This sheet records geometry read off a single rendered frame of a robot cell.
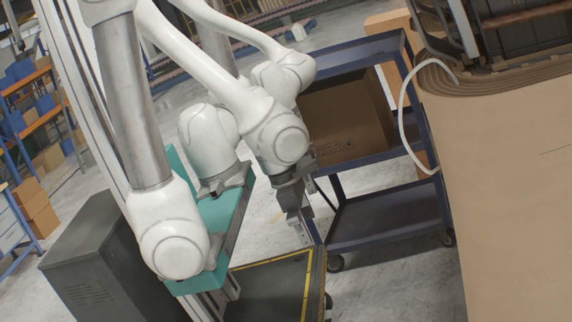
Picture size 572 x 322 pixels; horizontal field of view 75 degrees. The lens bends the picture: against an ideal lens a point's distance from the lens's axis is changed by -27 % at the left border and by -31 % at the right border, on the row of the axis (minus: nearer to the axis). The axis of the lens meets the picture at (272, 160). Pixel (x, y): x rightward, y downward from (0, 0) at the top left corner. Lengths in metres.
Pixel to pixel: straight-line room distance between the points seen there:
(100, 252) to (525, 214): 1.15
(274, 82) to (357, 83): 0.50
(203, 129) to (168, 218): 0.66
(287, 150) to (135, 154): 0.30
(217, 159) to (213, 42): 0.40
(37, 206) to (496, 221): 5.06
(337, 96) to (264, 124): 0.90
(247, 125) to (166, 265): 0.33
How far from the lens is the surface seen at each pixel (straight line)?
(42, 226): 5.41
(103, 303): 1.56
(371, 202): 2.47
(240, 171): 1.68
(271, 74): 1.44
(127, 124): 0.98
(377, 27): 2.42
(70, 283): 1.59
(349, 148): 1.97
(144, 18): 1.14
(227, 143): 1.65
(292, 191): 1.22
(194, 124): 1.61
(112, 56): 0.96
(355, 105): 1.90
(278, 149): 1.00
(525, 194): 0.67
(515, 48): 0.73
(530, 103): 0.61
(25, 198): 5.36
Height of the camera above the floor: 1.28
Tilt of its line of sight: 19 degrees down
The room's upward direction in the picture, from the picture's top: 25 degrees counter-clockwise
